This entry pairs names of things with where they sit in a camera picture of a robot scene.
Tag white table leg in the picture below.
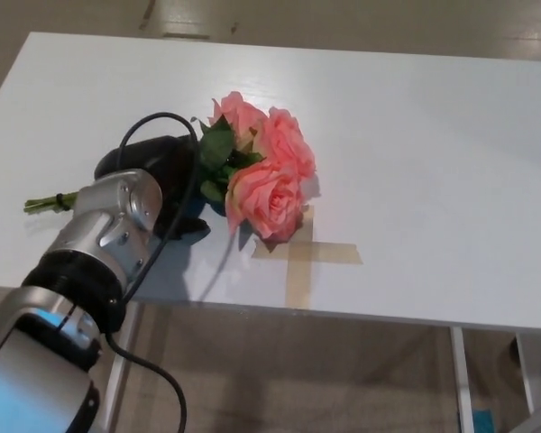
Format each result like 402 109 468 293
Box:
101 301 142 433
449 327 475 433
513 332 537 414

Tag pink artificial rose bouquet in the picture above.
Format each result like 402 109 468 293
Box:
23 89 319 243

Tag beige tape strip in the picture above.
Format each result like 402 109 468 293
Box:
252 242 364 266
284 205 316 310

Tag blue tape patch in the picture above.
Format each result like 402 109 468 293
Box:
472 408 495 433

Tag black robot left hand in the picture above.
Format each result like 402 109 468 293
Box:
93 134 211 241

